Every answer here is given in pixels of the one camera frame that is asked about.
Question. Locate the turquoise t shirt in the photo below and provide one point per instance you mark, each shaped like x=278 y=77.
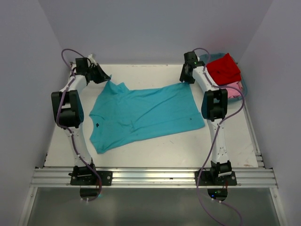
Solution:
x=121 y=116

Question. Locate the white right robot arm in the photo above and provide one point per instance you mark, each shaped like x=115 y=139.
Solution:
x=214 y=110

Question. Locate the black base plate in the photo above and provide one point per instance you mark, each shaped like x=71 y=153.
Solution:
x=103 y=177
x=206 y=179

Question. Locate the red t shirt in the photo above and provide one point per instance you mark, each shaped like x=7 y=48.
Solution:
x=224 y=70

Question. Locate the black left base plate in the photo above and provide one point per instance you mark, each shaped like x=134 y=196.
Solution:
x=103 y=177

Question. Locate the pink t shirt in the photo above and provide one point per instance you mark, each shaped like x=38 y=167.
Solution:
x=232 y=89

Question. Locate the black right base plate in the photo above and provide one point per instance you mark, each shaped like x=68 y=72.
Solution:
x=206 y=179

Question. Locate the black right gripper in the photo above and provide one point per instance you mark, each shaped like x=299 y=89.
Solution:
x=183 y=76

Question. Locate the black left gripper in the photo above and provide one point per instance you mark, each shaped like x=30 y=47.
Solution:
x=102 y=76

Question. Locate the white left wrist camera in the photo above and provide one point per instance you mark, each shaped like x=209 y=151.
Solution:
x=92 y=59

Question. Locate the aluminium mounting rail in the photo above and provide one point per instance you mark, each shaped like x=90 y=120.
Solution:
x=172 y=169

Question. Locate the teal plastic basket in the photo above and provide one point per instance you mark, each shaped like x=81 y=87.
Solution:
x=209 y=58

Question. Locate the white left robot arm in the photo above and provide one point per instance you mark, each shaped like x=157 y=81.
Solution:
x=69 y=115

